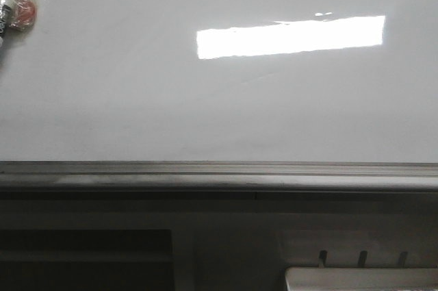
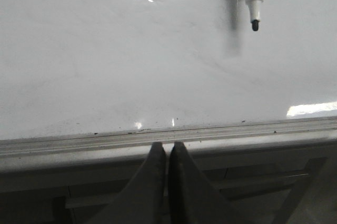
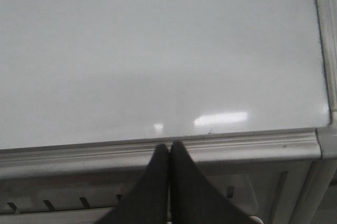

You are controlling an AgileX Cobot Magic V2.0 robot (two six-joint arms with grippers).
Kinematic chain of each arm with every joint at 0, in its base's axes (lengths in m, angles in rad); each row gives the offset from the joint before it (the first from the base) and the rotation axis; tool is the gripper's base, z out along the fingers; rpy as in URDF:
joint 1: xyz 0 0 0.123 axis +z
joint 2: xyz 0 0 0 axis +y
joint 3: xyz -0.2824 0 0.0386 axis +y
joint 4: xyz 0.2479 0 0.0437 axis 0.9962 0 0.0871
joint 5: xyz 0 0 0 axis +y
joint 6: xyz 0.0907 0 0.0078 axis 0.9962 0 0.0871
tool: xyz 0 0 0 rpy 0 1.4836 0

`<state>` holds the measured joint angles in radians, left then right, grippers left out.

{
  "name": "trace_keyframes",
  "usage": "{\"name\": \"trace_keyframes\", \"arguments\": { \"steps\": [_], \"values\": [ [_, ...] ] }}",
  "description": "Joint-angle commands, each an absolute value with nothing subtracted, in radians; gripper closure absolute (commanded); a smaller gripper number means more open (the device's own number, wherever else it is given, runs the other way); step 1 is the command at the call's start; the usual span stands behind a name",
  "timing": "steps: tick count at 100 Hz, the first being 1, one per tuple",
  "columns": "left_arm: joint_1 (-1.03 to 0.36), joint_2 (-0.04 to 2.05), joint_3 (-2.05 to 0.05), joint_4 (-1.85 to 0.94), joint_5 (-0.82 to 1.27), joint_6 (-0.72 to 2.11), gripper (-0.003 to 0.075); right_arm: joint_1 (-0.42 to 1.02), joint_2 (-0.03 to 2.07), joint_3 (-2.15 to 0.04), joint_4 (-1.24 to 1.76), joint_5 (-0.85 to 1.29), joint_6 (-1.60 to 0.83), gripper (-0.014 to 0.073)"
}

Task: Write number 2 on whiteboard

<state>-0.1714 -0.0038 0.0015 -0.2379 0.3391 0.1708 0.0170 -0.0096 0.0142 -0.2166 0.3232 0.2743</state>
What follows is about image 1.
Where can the white whiteboard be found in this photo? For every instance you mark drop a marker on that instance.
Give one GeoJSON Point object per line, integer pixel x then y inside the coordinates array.
{"type": "Point", "coordinates": [223, 80]}

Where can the white black-tipped whiteboard marker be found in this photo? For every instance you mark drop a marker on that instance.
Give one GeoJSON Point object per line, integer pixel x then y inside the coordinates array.
{"type": "Point", "coordinates": [17, 14]}

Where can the grey metal whiteboard tray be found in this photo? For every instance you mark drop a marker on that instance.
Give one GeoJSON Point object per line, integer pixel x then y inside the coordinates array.
{"type": "Point", "coordinates": [210, 176]}

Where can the white box lower right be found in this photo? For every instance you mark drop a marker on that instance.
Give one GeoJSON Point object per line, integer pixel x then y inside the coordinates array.
{"type": "Point", "coordinates": [361, 279]}

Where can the dark louvred vent panel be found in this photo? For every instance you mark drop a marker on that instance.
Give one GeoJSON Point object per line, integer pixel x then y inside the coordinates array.
{"type": "Point", "coordinates": [87, 260]}

